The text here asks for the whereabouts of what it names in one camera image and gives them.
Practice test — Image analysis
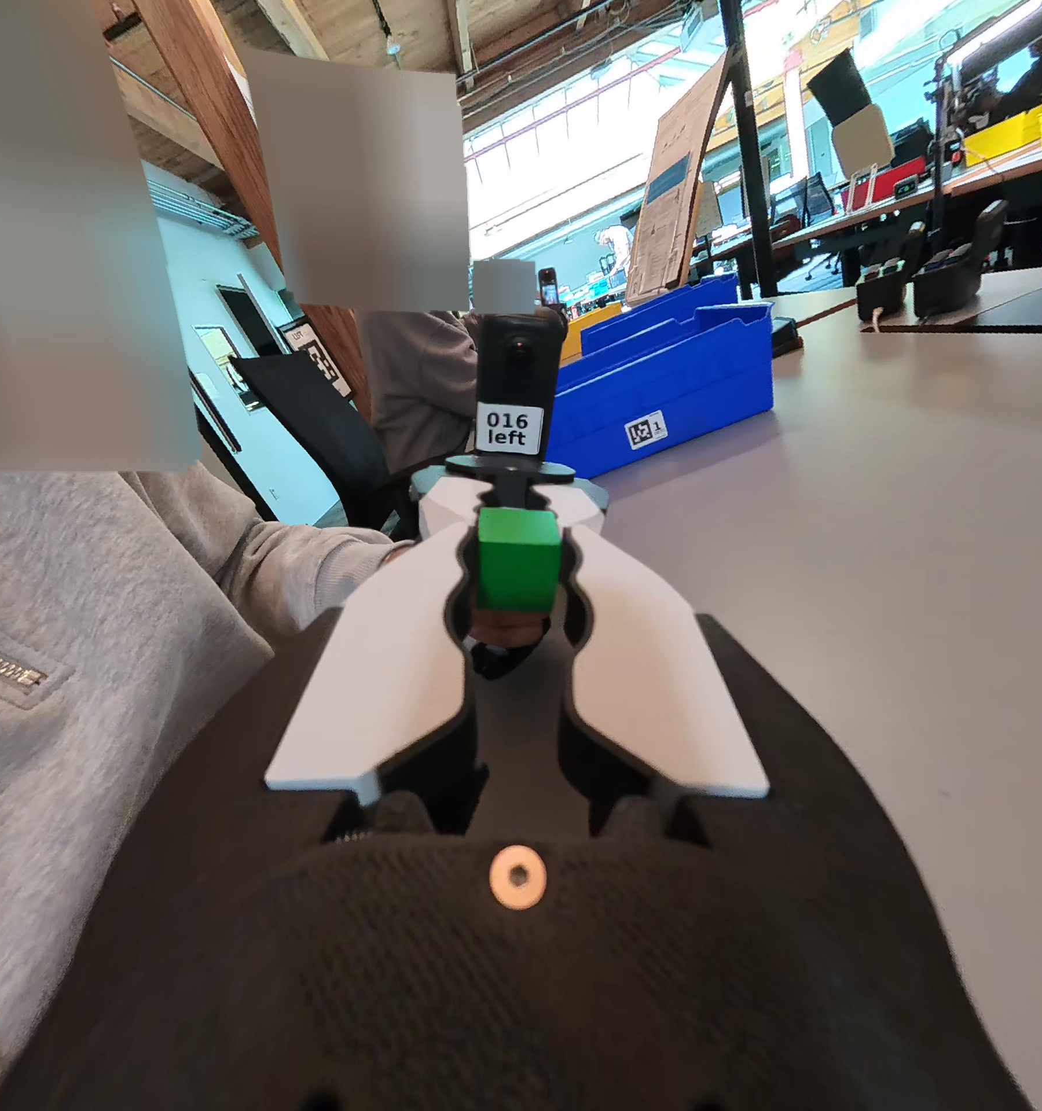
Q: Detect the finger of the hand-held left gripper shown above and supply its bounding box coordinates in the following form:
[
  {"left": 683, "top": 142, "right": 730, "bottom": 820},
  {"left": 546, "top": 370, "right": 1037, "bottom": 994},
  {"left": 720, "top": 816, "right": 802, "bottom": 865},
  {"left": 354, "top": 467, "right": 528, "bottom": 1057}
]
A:
[
  {"left": 419, "top": 474, "right": 489, "bottom": 543},
  {"left": 534, "top": 481, "right": 607, "bottom": 533}
]

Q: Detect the black charging dock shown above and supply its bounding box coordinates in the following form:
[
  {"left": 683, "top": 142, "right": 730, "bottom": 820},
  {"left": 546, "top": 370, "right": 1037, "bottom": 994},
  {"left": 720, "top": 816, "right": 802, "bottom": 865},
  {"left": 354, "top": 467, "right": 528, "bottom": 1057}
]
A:
[
  {"left": 912, "top": 200, "right": 1010, "bottom": 318},
  {"left": 855, "top": 221, "right": 929, "bottom": 321}
]

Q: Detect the cardboard sheet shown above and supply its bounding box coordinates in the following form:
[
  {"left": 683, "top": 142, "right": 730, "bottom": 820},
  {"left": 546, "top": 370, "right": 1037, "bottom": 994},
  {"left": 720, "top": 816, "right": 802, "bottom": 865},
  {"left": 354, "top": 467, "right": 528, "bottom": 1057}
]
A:
[{"left": 625, "top": 47, "right": 732, "bottom": 307}]

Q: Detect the labelled blue plastic bin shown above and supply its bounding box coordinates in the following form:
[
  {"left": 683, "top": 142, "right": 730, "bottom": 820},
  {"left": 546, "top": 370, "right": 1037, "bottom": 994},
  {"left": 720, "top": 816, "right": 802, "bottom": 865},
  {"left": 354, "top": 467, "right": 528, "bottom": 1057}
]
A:
[{"left": 545, "top": 299, "right": 776, "bottom": 480}]

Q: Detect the black metal pole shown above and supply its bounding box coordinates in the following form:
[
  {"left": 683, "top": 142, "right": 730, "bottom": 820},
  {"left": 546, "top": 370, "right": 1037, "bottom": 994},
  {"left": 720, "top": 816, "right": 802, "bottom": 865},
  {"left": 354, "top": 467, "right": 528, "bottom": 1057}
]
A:
[{"left": 717, "top": 0, "right": 780, "bottom": 298}]

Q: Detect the person's grey sweatshirt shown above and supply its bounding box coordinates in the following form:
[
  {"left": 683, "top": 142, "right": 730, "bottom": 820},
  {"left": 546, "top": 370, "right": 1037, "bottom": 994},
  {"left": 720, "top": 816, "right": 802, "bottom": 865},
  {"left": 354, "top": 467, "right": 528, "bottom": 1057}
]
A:
[{"left": 0, "top": 469, "right": 348, "bottom": 1111}]

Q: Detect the framed marker sign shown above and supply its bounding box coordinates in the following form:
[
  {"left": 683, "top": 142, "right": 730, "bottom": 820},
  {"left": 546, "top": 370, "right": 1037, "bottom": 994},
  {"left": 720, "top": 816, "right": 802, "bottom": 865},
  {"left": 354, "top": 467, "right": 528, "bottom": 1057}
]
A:
[{"left": 278, "top": 317, "right": 354, "bottom": 402}]

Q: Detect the wooden support beam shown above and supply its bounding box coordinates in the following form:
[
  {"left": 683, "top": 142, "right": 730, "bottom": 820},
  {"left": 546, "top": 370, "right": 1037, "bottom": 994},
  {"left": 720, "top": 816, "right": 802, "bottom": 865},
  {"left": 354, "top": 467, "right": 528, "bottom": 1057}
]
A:
[{"left": 134, "top": 0, "right": 370, "bottom": 418}]

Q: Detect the red plastic bin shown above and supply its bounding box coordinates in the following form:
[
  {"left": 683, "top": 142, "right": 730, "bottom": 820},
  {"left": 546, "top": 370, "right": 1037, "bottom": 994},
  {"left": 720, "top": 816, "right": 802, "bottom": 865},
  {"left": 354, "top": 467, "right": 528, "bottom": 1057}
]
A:
[{"left": 841, "top": 156, "right": 932, "bottom": 211}]

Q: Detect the black office chair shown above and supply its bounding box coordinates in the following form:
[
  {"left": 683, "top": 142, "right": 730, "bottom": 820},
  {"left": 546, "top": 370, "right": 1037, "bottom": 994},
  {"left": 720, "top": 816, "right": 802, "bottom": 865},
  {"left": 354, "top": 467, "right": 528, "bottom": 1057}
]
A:
[{"left": 228, "top": 351, "right": 418, "bottom": 539}]

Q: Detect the person's left forearm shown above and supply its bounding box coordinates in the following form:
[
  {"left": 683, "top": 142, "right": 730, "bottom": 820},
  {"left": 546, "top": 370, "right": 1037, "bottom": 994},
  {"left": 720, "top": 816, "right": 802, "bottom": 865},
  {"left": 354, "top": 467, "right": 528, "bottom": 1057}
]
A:
[{"left": 212, "top": 512, "right": 422, "bottom": 639}]

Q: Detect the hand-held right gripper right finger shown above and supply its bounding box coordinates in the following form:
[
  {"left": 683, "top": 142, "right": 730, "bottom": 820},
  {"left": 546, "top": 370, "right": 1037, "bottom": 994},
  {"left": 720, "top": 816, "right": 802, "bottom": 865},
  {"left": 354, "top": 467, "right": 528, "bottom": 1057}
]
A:
[{"left": 560, "top": 527, "right": 769, "bottom": 821}]

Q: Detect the person's left hand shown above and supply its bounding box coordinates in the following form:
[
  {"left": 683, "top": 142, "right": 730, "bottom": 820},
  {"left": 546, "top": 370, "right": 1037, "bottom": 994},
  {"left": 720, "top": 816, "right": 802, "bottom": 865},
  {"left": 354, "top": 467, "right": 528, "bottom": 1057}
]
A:
[{"left": 469, "top": 608, "right": 546, "bottom": 654}]

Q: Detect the black panel on stand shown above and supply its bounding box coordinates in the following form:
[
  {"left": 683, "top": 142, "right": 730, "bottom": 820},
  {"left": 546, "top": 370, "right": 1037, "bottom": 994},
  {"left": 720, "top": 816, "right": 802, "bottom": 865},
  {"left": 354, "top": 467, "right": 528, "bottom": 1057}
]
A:
[{"left": 804, "top": 47, "right": 897, "bottom": 187}]

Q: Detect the green cube block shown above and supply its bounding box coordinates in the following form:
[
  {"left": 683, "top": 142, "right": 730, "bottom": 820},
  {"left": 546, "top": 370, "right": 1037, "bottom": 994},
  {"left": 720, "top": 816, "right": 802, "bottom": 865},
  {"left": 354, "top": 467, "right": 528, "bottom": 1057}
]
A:
[{"left": 476, "top": 507, "right": 563, "bottom": 613}]

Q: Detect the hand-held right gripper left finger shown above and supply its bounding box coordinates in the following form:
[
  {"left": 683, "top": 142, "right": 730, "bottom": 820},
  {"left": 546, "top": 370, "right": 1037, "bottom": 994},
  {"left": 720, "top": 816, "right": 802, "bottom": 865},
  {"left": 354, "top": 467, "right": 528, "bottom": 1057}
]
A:
[{"left": 265, "top": 518, "right": 489, "bottom": 808}]

